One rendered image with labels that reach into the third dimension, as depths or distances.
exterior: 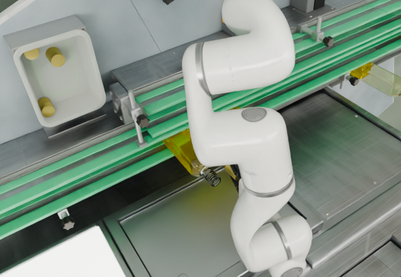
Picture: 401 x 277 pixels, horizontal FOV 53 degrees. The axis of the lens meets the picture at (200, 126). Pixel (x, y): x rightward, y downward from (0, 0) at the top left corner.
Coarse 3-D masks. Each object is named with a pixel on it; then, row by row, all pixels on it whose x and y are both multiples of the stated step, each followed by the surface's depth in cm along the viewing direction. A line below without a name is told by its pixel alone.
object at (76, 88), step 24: (24, 48) 87; (72, 48) 100; (24, 72) 90; (48, 72) 100; (72, 72) 104; (96, 72) 99; (48, 96) 104; (72, 96) 107; (96, 96) 106; (48, 120) 101
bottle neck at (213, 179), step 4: (204, 168) 101; (208, 168) 101; (204, 172) 101; (208, 172) 100; (212, 172) 100; (204, 176) 101; (208, 176) 99; (212, 176) 99; (216, 176) 99; (208, 180) 99; (212, 180) 98; (216, 180) 100; (220, 180) 100; (212, 184) 99; (216, 184) 100
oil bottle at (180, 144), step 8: (176, 136) 109; (184, 136) 108; (168, 144) 111; (176, 144) 106; (184, 144) 106; (192, 144) 106; (176, 152) 108; (184, 152) 104; (192, 152) 103; (184, 160) 104; (192, 160) 101; (192, 168) 102; (200, 168) 101; (200, 176) 103
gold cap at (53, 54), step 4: (48, 48) 97; (52, 48) 97; (56, 48) 97; (48, 52) 96; (52, 52) 95; (56, 52) 95; (60, 52) 97; (48, 56) 96; (52, 56) 94; (56, 56) 94; (60, 56) 95; (52, 60) 94; (56, 60) 95; (60, 60) 96; (64, 60) 96; (52, 64) 95; (56, 64) 96; (60, 64) 96
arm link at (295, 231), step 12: (288, 216) 76; (300, 216) 76; (276, 228) 74; (288, 228) 74; (300, 228) 74; (288, 240) 73; (300, 240) 73; (288, 252) 73; (300, 252) 74; (288, 264) 77; (300, 264) 78; (276, 276) 78; (288, 276) 79
